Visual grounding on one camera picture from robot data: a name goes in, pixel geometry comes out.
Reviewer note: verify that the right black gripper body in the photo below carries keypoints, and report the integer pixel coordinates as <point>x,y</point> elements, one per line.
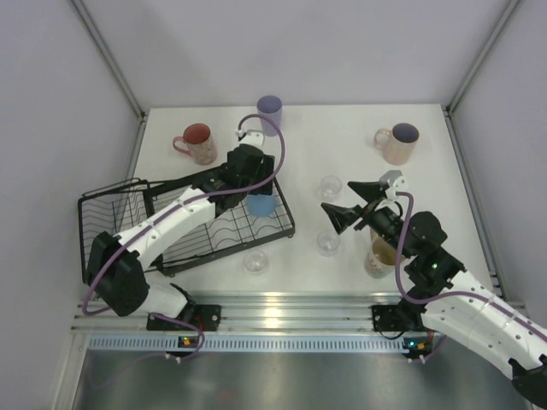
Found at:
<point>380,220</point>

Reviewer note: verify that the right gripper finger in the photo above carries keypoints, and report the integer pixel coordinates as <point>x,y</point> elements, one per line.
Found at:
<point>340,217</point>
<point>370,192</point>

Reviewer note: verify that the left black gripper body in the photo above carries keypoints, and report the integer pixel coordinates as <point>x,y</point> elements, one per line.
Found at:
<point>267,162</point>

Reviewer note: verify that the blue plastic tumbler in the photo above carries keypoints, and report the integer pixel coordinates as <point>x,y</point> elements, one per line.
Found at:
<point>261,206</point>

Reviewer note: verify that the pink ghost pattern mug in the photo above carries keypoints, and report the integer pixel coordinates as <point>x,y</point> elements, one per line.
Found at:
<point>198,143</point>

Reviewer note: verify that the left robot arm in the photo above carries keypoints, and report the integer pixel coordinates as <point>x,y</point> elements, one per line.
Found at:
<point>117,263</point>

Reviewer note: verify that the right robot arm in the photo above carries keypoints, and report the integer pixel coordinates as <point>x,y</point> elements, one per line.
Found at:
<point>441,294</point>

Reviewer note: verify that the clear glass middle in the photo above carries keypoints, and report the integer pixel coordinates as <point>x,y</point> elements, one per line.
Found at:
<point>328,243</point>

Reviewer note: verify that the clear glass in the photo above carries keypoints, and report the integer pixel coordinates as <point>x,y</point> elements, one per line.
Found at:
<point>328,243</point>
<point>331,187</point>
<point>255,262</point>

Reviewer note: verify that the clear glass upper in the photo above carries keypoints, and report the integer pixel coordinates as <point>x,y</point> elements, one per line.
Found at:
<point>331,187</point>

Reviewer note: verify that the cream seashell mug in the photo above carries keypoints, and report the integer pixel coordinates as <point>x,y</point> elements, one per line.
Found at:
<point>381,257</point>

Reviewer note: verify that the pale pink iridescent mug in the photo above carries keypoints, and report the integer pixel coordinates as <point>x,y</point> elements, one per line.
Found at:
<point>397,144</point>

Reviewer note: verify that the purple plastic tumbler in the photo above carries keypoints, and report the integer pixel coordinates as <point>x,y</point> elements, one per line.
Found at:
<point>270,107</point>

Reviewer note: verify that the clear glass lower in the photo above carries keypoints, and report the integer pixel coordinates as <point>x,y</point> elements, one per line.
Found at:
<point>255,262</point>

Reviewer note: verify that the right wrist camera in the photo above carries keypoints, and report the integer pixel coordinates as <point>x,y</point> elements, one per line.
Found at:
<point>393,182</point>

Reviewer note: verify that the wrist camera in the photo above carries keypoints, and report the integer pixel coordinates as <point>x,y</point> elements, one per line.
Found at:
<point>393,182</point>
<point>252,138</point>

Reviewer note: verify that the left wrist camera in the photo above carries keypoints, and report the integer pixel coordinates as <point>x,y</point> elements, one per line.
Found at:
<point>252,138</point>

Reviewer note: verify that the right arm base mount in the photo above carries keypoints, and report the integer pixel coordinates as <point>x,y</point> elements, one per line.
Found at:
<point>399,318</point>

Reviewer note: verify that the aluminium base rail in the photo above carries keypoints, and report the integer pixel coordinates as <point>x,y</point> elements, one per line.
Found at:
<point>283,312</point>

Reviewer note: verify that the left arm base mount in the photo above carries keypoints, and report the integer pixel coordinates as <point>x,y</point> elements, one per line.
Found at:
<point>205,317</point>

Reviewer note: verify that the perforated cable tray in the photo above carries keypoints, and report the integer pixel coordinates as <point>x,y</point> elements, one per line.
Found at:
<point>252,344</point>

